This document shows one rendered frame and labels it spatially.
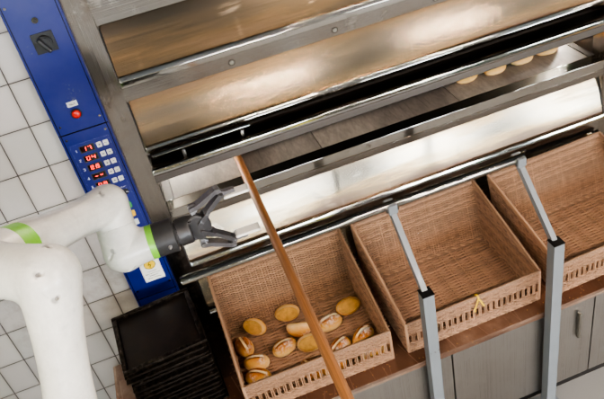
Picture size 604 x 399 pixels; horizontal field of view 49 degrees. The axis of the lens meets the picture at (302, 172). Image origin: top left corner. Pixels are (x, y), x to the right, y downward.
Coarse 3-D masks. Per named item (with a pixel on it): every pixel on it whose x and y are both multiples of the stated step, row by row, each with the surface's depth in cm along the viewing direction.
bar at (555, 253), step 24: (480, 168) 223; (432, 192) 220; (528, 192) 225; (360, 216) 216; (288, 240) 212; (552, 240) 221; (216, 264) 209; (240, 264) 210; (552, 264) 224; (552, 288) 230; (432, 312) 216; (552, 312) 237; (432, 336) 223; (552, 336) 245; (432, 360) 230; (552, 360) 253; (432, 384) 237; (552, 384) 262
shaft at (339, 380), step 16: (240, 160) 248; (256, 192) 230; (256, 208) 225; (272, 224) 216; (272, 240) 209; (288, 256) 202; (288, 272) 196; (304, 304) 184; (320, 336) 174; (320, 352) 172; (336, 368) 165; (336, 384) 162
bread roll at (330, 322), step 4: (324, 316) 254; (328, 316) 253; (332, 316) 253; (336, 316) 253; (340, 316) 254; (320, 320) 254; (324, 320) 252; (328, 320) 252; (332, 320) 252; (336, 320) 253; (340, 320) 254; (320, 324) 253; (324, 324) 252; (328, 324) 252; (332, 324) 252; (336, 324) 253; (340, 324) 254; (324, 328) 252; (328, 328) 252; (332, 328) 252; (336, 328) 254
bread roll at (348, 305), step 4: (344, 300) 257; (348, 300) 257; (352, 300) 257; (356, 300) 258; (340, 304) 257; (344, 304) 257; (348, 304) 257; (352, 304) 257; (356, 304) 257; (336, 308) 257; (340, 308) 256; (344, 308) 256; (348, 308) 257; (352, 308) 257; (356, 308) 257; (340, 312) 256; (344, 312) 256; (348, 312) 256; (352, 312) 257
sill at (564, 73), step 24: (552, 72) 263; (576, 72) 262; (480, 96) 259; (504, 96) 257; (408, 120) 254; (432, 120) 252; (336, 144) 250; (360, 144) 248; (384, 144) 251; (264, 168) 246; (288, 168) 243; (312, 168) 246
